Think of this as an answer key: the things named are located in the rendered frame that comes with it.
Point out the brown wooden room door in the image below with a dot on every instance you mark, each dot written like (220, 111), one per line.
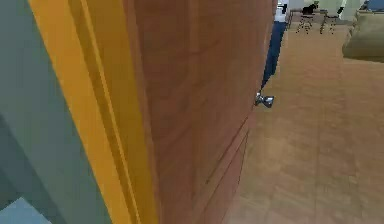
(200, 100)

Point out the silver door knob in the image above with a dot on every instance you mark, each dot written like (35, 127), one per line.
(265, 100)

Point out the dark wooden chair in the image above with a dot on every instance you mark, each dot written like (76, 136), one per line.
(330, 21)
(305, 20)

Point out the brown dining table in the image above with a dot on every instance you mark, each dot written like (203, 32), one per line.
(308, 12)

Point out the yellow door frame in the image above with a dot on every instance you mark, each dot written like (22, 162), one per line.
(100, 110)

